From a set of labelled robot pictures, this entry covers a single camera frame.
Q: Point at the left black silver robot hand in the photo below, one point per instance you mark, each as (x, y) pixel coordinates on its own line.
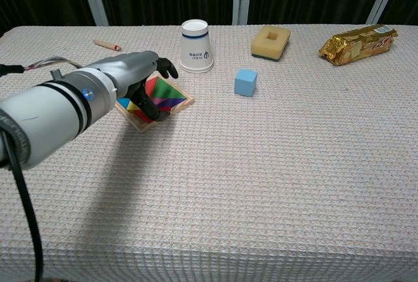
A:
(130, 70)

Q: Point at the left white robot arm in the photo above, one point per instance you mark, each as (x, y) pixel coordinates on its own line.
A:
(49, 115)

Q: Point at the large red tangram triangle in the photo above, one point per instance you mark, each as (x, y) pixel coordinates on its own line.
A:
(151, 87)

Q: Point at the small blue tangram triangle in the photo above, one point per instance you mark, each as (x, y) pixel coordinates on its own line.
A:
(123, 101)

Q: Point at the yellow tangram square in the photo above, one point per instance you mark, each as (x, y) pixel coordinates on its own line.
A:
(133, 107)

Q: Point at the small pink tangram triangle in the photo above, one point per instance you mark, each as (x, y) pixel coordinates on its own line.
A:
(156, 101)

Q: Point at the large green tangram triangle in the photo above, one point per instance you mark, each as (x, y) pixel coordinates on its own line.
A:
(168, 91)

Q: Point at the purple tangram parallelogram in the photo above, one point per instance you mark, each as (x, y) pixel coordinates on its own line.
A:
(173, 104)

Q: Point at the short wooden red pencil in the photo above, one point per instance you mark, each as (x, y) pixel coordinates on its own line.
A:
(104, 44)

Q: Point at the upturned white paper cup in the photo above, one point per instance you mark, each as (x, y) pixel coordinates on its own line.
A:
(196, 50)

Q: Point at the light blue cube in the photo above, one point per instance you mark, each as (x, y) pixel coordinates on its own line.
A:
(245, 83)

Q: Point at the yellow sponge with hole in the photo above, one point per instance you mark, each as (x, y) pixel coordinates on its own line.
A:
(261, 45)

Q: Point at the beige waffle tablecloth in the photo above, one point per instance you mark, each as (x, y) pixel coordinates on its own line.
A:
(245, 181)

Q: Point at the gold foil snack packet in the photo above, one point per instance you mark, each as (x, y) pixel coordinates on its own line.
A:
(356, 47)

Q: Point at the wooden tangram puzzle tray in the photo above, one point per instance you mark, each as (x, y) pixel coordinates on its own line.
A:
(143, 128)

